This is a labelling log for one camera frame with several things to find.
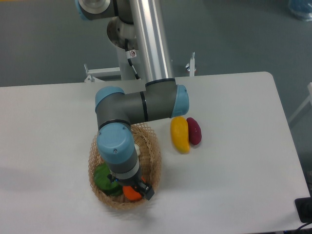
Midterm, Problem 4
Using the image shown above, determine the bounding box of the white frame at right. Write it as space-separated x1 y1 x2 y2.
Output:
288 82 312 128

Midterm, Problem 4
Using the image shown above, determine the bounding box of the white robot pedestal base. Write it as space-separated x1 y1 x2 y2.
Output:
83 18 147 83

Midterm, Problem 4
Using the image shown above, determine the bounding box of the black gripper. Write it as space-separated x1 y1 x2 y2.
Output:
107 174 155 200

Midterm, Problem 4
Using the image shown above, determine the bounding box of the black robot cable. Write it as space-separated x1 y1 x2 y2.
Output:
124 38 141 80

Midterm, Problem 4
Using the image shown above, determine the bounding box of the purple sweet potato toy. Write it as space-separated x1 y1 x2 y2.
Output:
187 117 202 145

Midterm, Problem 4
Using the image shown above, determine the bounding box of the white metal bracket post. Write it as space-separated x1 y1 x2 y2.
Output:
185 52 196 77

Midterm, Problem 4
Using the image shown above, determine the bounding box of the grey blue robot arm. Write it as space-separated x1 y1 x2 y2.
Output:
76 0 189 200

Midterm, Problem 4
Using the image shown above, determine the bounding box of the woven wicker basket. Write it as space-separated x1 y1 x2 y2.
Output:
88 123 161 210

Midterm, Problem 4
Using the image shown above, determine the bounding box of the green bok choy toy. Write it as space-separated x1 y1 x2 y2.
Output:
94 162 123 196

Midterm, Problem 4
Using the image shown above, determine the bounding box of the blue object top right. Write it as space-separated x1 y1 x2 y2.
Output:
288 0 312 21

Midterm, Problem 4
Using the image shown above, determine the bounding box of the orange toy fruit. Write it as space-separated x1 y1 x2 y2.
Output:
122 185 143 202

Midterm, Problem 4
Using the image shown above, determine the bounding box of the yellow mango toy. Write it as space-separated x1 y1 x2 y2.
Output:
170 117 190 154

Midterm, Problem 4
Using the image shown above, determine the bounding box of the black device at edge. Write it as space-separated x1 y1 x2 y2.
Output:
294 197 312 223

